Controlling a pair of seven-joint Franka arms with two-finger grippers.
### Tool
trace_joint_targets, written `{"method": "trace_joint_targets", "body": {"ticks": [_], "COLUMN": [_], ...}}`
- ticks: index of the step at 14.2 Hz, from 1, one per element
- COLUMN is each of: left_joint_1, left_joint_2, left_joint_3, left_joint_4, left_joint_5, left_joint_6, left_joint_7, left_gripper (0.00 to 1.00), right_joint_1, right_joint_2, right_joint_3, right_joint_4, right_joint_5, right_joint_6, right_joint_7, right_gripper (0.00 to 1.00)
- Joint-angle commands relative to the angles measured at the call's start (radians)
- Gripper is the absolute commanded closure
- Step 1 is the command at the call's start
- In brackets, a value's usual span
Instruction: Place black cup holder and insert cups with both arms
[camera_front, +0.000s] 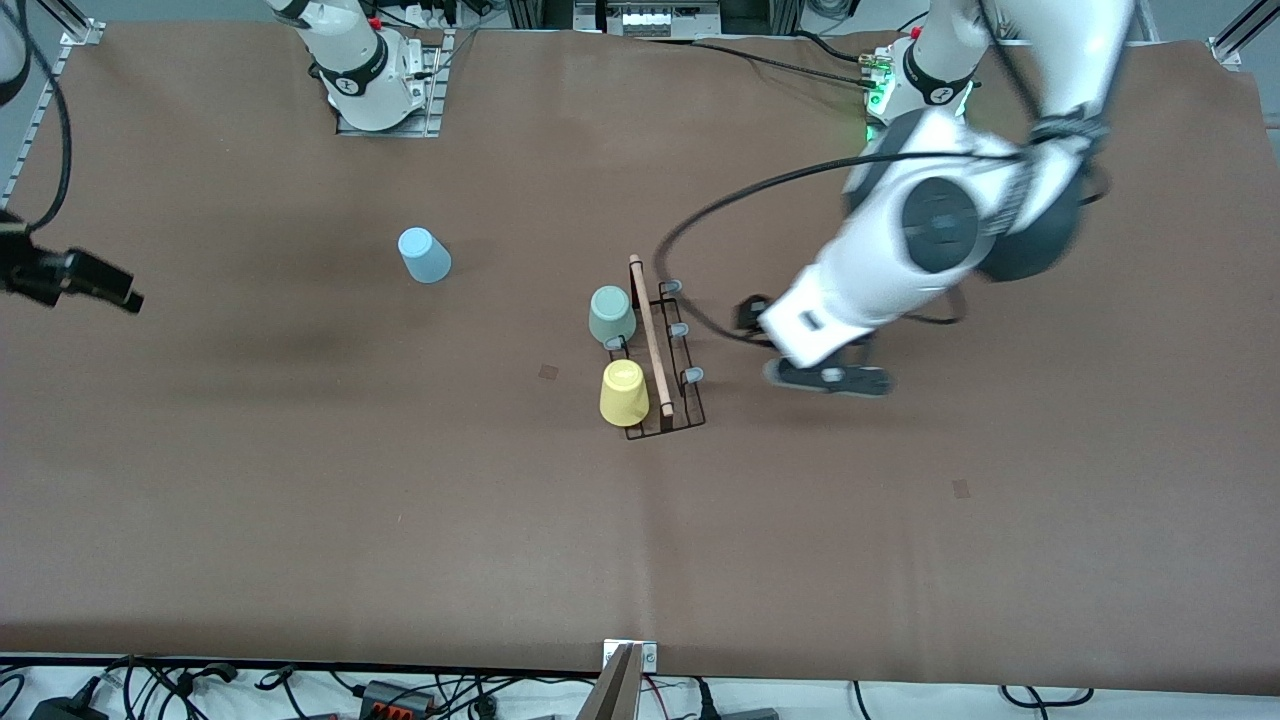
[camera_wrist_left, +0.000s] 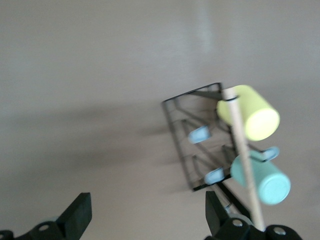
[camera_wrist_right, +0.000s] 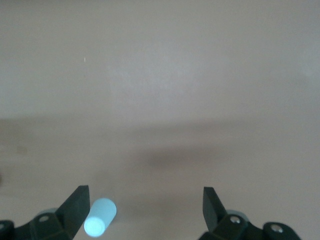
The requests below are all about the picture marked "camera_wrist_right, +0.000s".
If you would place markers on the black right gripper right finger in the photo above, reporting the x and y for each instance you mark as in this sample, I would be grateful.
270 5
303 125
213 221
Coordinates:
215 212

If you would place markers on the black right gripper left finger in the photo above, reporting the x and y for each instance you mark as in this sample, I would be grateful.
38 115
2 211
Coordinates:
72 212

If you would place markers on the light blue plastic cup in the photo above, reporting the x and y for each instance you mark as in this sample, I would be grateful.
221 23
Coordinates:
100 220

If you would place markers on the brown table mat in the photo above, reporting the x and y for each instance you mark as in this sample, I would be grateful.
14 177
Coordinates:
160 75

